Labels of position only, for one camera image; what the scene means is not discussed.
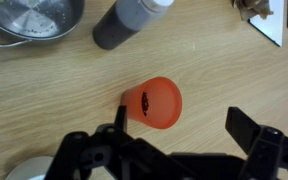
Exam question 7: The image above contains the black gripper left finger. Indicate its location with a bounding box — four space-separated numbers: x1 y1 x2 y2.
114 106 127 132

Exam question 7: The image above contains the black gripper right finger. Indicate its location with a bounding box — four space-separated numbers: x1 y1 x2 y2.
225 107 261 154

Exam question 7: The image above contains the orange plastic cup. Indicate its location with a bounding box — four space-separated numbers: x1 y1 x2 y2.
121 77 182 129

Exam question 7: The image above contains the silver metal pot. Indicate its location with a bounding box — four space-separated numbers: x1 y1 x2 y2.
0 0 85 48

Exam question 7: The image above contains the dark sauce squeeze bottle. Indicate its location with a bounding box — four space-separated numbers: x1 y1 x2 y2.
93 0 175 50

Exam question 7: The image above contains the white sheet with black edge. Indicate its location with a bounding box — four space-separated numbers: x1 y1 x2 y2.
249 0 285 47

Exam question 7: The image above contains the crumpled brown paper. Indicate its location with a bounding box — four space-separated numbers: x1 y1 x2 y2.
232 0 274 21

